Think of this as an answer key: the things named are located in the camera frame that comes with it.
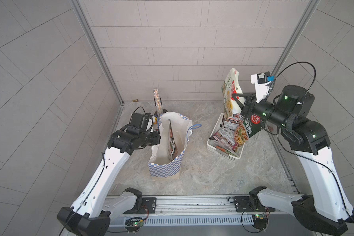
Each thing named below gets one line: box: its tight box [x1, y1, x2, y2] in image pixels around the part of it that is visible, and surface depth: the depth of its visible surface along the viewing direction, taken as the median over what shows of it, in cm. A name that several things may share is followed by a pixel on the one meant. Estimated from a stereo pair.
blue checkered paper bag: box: [147, 111, 203, 181], surface depth 74 cm
